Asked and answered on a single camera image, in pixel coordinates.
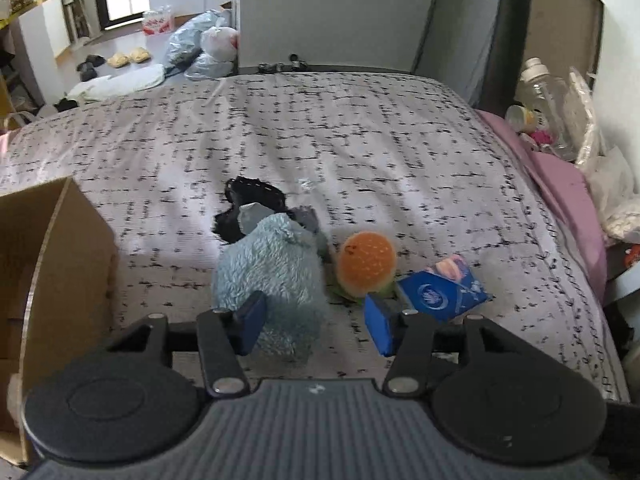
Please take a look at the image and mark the large clear plastic bottle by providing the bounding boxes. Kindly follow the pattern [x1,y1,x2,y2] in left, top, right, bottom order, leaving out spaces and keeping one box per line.
[517,57,577,157]

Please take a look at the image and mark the burger plush toy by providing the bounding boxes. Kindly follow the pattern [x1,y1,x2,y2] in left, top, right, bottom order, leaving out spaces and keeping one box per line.
[333,230,399,302]

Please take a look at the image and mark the black lace garment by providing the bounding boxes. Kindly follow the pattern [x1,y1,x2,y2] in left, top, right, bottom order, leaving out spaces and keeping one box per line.
[212,176,332,262]

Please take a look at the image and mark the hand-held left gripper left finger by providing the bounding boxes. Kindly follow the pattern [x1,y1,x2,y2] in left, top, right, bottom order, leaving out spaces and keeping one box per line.
[105,290,268,398]

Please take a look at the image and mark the grey plastic bag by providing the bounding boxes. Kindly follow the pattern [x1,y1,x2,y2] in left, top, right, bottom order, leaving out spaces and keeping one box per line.
[164,9,232,67]

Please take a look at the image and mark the white red-print plastic bag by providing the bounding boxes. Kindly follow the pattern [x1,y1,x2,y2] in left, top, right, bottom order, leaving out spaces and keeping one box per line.
[200,25,240,64]

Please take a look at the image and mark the red-white water bottle pack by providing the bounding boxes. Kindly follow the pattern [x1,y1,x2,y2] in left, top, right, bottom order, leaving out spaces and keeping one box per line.
[142,4,176,36]

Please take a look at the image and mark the white floor cloth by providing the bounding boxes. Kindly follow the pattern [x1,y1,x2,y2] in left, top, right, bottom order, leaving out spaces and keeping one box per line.
[66,63,166,104]

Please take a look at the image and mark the dark leaning board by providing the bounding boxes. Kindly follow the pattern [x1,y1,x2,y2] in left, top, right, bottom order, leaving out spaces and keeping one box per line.
[474,0,606,112]

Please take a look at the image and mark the clear plastic bag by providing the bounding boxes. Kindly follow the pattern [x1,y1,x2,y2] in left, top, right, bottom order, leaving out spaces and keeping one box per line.
[184,52,234,81]

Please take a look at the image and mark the white cabinet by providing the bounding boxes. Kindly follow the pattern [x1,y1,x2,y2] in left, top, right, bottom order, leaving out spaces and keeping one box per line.
[41,0,72,59]

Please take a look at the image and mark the small black gadgets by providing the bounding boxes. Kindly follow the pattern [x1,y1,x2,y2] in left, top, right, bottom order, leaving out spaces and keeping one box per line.
[257,53,309,73]

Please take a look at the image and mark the brown cardboard box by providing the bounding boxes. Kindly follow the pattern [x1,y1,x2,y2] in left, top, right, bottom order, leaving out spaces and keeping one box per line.
[0,177,118,467]

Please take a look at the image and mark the white crinkled plastic bag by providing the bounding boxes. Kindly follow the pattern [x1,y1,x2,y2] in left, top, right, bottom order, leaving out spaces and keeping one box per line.
[569,66,640,247]

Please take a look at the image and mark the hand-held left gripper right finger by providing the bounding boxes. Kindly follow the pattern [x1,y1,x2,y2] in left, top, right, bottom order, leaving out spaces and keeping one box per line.
[364,294,507,397]

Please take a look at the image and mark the light blue plush toy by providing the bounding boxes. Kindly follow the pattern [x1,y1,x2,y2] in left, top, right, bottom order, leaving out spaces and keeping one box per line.
[212,212,332,363]

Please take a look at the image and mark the blue tissue packet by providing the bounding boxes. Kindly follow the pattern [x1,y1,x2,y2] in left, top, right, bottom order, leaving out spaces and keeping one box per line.
[396,253,494,322]

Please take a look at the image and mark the tote bag handle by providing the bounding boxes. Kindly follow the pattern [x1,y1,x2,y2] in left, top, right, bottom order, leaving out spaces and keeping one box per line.
[4,112,37,132]

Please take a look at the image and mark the yellow table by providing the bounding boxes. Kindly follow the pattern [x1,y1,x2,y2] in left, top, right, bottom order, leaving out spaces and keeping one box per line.
[0,0,47,28]

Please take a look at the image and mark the pair of black slippers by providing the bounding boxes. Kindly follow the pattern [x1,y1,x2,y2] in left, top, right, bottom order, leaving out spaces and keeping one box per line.
[75,53,108,81]

